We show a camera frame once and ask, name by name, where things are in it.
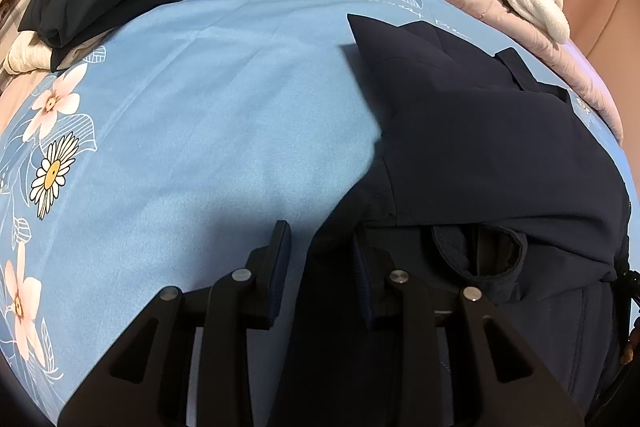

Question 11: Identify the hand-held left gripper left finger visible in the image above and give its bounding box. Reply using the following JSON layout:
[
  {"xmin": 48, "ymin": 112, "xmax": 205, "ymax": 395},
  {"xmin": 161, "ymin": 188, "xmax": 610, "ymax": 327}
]
[{"xmin": 57, "ymin": 221, "xmax": 293, "ymax": 427}]

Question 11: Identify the white cloth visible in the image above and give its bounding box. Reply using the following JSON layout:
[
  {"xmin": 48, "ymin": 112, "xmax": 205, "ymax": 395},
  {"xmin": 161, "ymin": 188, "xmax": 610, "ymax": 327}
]
[{"xmin": 2, "ymin": 31, "xmax": 98, "ymax": 76}]

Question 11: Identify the blue floral bed sheet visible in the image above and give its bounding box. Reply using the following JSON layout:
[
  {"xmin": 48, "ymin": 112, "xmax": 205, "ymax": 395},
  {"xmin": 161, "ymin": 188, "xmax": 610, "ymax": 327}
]
[{"xmin": 0, "ymin": 0, "xmax": 632, "ymax": 427}]

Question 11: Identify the navy collared shirt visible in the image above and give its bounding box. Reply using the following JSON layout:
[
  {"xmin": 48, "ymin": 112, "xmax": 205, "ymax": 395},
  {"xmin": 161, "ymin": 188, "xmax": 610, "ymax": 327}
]
[{"xmin": 267, "ymin": 13, "xmax": 640, "ymax": 427}]

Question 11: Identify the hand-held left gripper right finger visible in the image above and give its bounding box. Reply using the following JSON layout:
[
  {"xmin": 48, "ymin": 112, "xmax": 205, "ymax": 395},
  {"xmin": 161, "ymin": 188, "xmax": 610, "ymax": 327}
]
[{"xmin": 353, "ymin": 229, "xmax": 587, "ymax": 427}]

